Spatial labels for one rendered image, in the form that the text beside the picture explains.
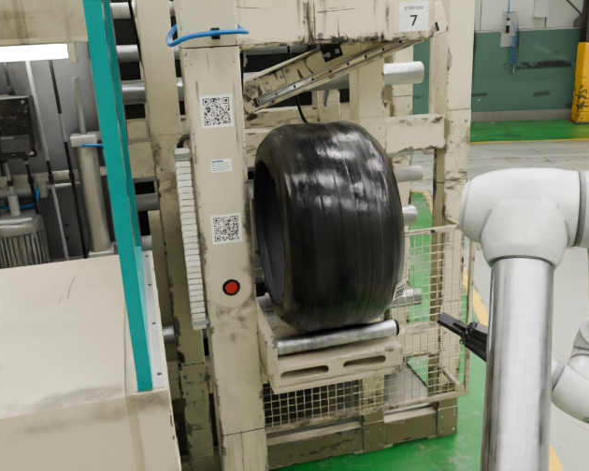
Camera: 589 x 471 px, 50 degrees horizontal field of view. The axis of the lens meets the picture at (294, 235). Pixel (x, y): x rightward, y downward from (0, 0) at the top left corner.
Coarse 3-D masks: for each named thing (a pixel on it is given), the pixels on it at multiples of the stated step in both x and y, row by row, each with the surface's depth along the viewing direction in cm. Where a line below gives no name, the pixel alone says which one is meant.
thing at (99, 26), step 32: (96, 0) 65; (96, 32) 66; (96, 64) 67; (96, 96) 68; (128, 160) 123; (128, 192) 108; (128, 224) 73; (128, 256) 74; (128, 288) 75; (128, 320) 76
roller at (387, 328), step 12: (360, 324) 170; (372, 324) 170; (384, 324) 170; (396, 324) 171; (288, 336) 166; (300, 336) 166; (312, 336) 166; (324, 336) 166; (336, 336) 167; (348, 336) 168; (360, 336) 168; (372, 336) 169; (384, 336) 171; (288, 348) 164; (300, 348) 165; (312, 348) 166
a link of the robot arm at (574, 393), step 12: (576, 360) 147; (588, 360) 145; (564, 372) 143; (576, 372) 143; (588, 372) 143; (564, 384) 142; (576, 384) 141; (588, 384) 141; (552, 396) 144; (564, 396) 142; (576, 396) 140; (588, 396) 140; (564, 408) 143; (576, 408) 141; (588, 408) 140; (588, 420) 141
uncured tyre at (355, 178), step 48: (288, 144) 154; (336, 144) 154; (288, 192) 148; (336, 192) 147; (384, 192) 149; (288, 240) 149; (336, 240) 146; (384, 240) 148; (288, 288) 155; (336, 288) 150; (384, 288) 154
